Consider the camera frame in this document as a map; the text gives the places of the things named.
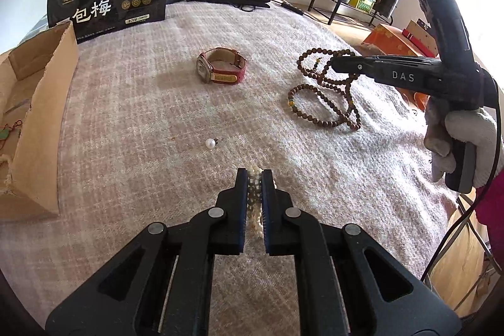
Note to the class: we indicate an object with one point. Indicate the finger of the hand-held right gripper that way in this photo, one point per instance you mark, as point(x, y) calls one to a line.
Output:
point(348, 66)

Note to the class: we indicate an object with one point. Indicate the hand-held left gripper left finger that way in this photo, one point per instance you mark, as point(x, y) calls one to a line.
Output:
point(245, 202)

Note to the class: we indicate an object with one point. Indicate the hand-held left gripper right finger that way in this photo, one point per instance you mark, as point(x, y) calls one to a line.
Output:
point(264, 202)

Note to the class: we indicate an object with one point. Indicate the cardboard box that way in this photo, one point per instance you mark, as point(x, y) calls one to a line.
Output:
point(43, 123)

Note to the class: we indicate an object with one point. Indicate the person's right hand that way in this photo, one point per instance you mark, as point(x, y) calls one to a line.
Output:
point(486, 147)

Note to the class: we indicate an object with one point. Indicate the orange patterned box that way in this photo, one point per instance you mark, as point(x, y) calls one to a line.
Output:
point(393, 39)

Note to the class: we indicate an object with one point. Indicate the white pearl earring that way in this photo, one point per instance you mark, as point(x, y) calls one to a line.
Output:
point(210, 143)

